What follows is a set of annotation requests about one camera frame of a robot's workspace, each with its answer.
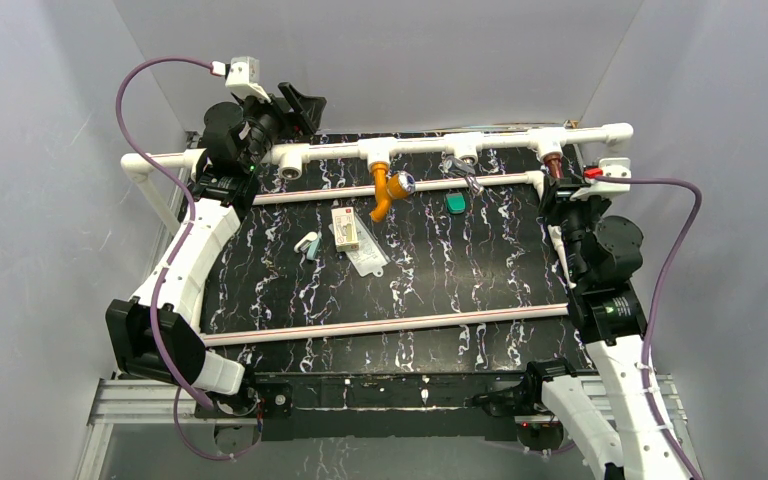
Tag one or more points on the cream cardboard box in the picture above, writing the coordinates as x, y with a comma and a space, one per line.
344, 229

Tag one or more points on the white blue stapler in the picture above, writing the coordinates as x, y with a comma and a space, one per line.
308, 245

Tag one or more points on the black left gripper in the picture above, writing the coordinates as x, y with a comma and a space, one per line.
285, 115

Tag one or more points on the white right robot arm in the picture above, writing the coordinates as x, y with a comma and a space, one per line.
602, 253

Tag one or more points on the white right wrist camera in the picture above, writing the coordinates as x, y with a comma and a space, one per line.
604, 180

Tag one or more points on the chrome water faucet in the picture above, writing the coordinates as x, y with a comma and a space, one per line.
463, 167

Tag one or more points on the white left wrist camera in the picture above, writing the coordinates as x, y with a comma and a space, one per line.
243, 79

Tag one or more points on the white pipe frame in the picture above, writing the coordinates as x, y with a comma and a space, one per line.
381, 149

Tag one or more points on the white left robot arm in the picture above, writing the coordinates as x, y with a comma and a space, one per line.
155, 333

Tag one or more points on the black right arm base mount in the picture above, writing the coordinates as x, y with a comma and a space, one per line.
537, 428

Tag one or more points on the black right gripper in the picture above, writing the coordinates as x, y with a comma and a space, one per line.
556, 199

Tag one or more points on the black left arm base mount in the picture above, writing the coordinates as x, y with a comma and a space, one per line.
256, 401

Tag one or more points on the green square tape measure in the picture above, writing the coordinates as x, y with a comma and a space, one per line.
455, 203

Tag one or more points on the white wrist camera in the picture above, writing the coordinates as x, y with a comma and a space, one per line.
604, 180
243, 79

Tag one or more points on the orange water faucet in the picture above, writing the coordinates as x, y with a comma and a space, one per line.
389, 187

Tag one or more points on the dark red water faucet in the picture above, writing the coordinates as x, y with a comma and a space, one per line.
553, 163

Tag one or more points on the white plastic package card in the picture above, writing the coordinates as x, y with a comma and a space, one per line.
369, 259

